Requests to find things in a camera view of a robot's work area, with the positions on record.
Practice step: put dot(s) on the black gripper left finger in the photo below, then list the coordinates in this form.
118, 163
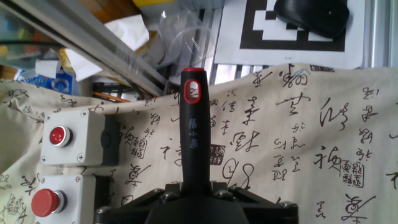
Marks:
130, 208

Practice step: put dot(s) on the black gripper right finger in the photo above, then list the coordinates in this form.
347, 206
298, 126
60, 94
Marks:
264, 208

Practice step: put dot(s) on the grey box red mushroom button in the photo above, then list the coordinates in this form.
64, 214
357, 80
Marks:
77, 199

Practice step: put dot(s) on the beige calligraphy print tablecloth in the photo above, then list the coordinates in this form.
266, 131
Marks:
280, 140

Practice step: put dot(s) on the grey box flat red button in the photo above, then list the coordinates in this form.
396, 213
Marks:
84, 137

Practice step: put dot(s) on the orange rod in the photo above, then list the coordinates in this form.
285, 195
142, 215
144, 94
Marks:
110, 97

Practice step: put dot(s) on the blue white package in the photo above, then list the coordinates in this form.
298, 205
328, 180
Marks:
46, 82

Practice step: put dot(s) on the white sheet with black marker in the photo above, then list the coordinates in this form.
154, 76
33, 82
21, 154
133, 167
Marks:
280, 57

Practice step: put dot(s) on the yellow package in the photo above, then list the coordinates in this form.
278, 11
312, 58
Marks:
63, 60

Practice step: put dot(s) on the clear plastic cup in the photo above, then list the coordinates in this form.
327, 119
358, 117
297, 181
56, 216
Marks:
186, 43

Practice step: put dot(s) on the crumpled white paper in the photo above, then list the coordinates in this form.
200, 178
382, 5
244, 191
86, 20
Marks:
130, 31

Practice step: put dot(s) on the clear box of coloured blocks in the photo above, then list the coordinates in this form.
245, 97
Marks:
25, 40

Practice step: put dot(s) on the aluminium frame bar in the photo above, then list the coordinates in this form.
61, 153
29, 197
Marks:
87, 43

